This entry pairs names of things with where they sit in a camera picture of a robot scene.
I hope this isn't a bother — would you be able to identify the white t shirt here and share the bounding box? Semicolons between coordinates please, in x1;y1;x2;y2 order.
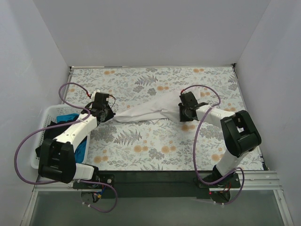
113;90;181;124

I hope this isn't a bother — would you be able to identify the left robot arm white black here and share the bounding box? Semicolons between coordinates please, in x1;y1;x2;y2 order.
38;90;115;183

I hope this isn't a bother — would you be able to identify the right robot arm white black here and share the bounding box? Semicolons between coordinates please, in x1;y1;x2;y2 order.
178;92;261;185

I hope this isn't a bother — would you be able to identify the floral patterned table mat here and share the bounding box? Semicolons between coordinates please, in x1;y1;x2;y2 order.
65;67;245;170

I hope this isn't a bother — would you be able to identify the white plastic laundry basket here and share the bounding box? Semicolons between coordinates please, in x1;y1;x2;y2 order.
31;105;91;169

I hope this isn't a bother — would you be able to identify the blue t shirt in basket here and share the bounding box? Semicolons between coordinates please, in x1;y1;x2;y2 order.
56;113;87;163

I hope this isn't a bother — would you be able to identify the black t shirt in basket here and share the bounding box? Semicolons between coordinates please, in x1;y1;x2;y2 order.
35;119;79;156

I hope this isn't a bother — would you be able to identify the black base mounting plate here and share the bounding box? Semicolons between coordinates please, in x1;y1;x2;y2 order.
72;170;242;200

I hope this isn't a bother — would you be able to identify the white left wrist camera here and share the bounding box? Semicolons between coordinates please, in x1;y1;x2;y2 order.
87;89;100;101

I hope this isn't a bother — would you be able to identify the aluminium front rail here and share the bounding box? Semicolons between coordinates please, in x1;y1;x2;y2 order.
30;171;287;226

